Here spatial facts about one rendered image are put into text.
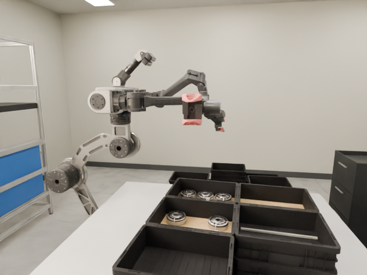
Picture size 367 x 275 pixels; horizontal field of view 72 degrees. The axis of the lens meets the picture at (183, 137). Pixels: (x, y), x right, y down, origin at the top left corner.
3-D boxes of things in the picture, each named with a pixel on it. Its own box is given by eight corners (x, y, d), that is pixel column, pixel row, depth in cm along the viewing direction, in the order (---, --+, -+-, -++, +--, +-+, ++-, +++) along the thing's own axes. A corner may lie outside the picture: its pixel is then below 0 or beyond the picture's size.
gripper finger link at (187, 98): (200, 117, 81) (202, 114, 90) (200, 94, 80) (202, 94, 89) (178, 117, 82) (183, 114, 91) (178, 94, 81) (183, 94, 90)
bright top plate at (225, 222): (206, 224, 127) (206, 223, 127) (211, 215, 136) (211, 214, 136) (225, 228, 123) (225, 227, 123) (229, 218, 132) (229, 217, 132)
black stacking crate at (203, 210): (144, 246, 116) (144, 224, 114) (164, 215, 145) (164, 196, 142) (232, 260, 107) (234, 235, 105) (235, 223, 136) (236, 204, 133)
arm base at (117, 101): (117, 111, 145) (116, 90, 143) (130, 112, 144) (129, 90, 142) (110, 113, 137) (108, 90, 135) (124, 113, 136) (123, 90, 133)
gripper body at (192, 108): (201, 124, 90) (202, 121, 97) (201, 94, 88) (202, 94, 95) (183, 124, 91) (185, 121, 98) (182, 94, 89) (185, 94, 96)
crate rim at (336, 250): (234, 240, 105) (234, 234, 105) (236, 207, 134) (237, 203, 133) (342, 255, 96) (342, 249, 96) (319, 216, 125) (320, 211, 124)
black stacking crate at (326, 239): (234, 260, 107) (235, 236, 105) (236, 223, 136) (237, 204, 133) (338, 276, 98) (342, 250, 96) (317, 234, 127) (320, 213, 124)
